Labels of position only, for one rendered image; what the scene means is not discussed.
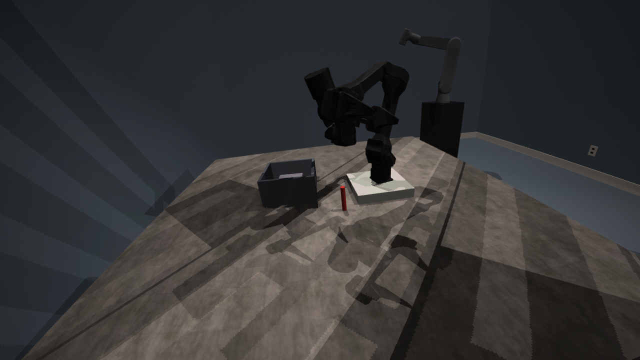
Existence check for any red peg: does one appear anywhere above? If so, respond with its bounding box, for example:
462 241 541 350
340 186 347 211

